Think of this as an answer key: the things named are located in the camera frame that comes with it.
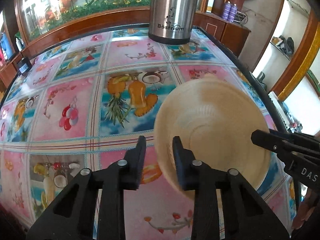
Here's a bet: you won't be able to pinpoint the purple spray cans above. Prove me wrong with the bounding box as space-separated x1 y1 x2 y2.
221 1 238 22

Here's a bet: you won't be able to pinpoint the operator right hand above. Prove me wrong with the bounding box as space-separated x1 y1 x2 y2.
291 187 319 230

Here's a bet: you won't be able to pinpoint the aquarium with flowers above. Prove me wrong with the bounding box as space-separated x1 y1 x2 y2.
18 0 153 42

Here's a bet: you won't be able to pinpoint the fruit pattern tablecloth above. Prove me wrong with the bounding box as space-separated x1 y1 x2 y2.
1 27 280 239

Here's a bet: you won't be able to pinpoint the stainless steel thermos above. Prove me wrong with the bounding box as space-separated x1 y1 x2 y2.
148 0 197 45

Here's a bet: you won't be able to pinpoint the blue thermos jug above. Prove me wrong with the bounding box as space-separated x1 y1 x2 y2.
1 33 14 60

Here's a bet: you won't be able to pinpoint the cream plastic bowl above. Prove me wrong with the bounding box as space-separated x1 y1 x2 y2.
153 74 271 200

